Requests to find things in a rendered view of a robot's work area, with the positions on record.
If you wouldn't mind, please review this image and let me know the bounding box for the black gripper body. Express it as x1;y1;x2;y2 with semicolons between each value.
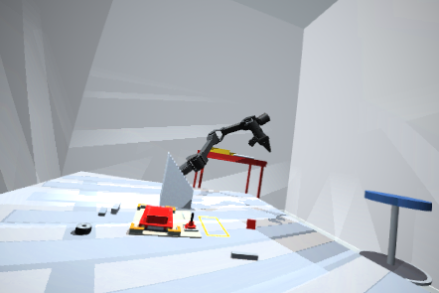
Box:
252;127;270;144

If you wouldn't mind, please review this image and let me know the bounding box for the dark grey flat bar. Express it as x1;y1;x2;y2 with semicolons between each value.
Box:
231;251;259;260

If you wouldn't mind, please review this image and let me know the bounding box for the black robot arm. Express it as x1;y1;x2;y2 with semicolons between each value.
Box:
178;113;270;178

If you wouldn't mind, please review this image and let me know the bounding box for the black toy car tyre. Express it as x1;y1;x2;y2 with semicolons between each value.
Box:
74;222;92;235

